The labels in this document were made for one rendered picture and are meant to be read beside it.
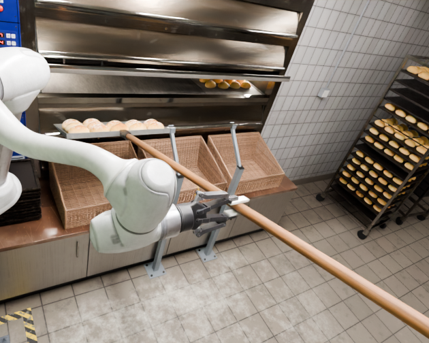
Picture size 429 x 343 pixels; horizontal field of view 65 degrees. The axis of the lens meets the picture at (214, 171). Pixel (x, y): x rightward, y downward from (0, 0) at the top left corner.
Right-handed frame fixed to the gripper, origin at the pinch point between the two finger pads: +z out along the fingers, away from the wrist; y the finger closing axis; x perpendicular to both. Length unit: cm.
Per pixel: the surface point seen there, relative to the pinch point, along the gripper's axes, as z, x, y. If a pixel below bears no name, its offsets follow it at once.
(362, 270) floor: 229, -75, 141
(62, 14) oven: -19, -134, -55
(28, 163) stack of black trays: -40, -149, 28
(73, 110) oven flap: -12, -157, -2
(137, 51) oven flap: 24, -139, -41
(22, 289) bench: -51, -136, 105
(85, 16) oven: -8, -134, -56
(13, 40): -42, -136, -41
